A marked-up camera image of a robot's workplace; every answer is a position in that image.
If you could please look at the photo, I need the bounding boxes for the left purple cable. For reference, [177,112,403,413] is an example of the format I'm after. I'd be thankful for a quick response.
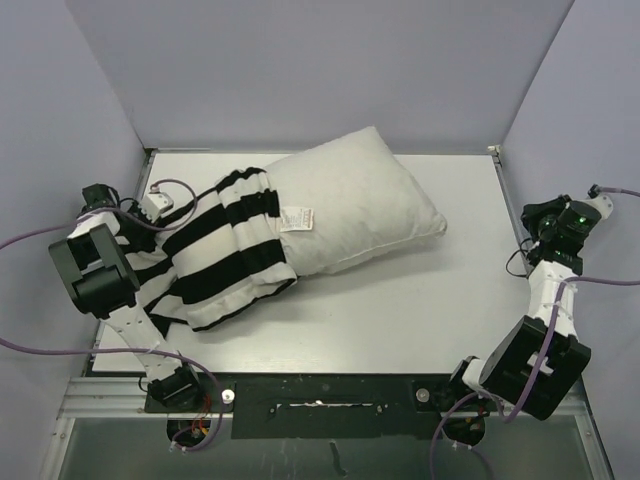
[0,178,236,454]

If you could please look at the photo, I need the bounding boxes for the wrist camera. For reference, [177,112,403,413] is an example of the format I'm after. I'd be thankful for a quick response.
[139,186,174,224]
[585,184,614,220]

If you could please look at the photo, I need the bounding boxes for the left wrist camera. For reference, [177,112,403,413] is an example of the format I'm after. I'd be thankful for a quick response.
[139,186,174,224]

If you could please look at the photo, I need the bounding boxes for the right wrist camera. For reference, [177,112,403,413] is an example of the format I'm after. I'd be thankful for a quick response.
[585,184,614,220]

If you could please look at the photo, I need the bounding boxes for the black white striped pillowcase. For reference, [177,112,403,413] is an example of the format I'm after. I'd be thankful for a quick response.
[116,167,298,334]

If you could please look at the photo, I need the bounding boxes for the aluminium frame rail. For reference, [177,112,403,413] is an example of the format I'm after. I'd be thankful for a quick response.
[58,377,146,419]

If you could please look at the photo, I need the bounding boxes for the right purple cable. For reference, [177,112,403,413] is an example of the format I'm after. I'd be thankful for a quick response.
[432,183,640,480]

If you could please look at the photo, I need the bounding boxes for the white pillow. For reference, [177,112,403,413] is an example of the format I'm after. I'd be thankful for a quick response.
[265,126,447,277]

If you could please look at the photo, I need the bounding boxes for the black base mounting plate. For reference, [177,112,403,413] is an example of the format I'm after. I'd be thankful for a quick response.
[143,372,504,441]

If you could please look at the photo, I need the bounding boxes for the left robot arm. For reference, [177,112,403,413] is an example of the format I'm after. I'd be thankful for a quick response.
[49,183,205,411]

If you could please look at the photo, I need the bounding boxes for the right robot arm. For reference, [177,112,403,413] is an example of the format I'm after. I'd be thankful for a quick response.
[445,195,608,420]

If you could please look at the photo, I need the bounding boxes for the purple cable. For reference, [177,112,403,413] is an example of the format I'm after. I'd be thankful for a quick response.
[432,183,640,480]
[0,178,236,454]

